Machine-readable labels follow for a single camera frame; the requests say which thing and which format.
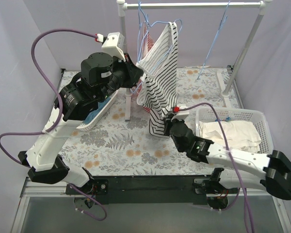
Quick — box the black white striped tank top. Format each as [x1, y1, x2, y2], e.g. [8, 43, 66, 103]
[136, 21, 179, 139]

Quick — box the blue wire hanger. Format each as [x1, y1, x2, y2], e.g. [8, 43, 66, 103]
[130, 19, 184, 95]
[137, 0, 149, 62]
[196, 0, 231, 80]

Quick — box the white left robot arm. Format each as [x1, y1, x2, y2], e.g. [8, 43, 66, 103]
[18, 52, 143, 194]

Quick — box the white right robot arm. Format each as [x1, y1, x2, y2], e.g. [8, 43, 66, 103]
[163, 113, 291, 200]

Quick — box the red white striped tank top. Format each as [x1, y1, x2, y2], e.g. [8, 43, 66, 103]
[137, 23, 154, 113]

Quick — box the white rectangular laundry basket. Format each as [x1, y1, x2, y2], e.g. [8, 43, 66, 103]
[195, 106, 274, 154]

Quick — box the blue garment in basket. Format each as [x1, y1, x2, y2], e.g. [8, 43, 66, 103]
[83, 102, 107, 124]

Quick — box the white oval laundry basket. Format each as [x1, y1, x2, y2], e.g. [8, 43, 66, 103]
[76, 90, 118, 131]

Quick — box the white folded cloth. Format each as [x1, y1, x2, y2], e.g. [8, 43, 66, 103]
[199, 120, 261, 153]

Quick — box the floral patterned table mat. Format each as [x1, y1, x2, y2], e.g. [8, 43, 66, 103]
[60, 67, 229, 176]

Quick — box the white metal clothes rack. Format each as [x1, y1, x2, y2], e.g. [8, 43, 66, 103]
[116, 0, 271, 107]

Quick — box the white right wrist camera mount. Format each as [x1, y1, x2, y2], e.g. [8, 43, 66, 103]
[172, 104, 190, 121]

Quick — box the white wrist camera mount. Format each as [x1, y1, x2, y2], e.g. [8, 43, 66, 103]
[172, 104, 190, 121]
[95, 32, 125, 61]

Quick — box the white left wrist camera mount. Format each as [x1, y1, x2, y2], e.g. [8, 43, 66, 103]
[95, 32, 125, 61]

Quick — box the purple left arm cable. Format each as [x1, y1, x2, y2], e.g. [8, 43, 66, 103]
[0, 28, 109, 221]

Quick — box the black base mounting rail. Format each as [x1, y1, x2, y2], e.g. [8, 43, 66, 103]
[65, 174, 238, 206]

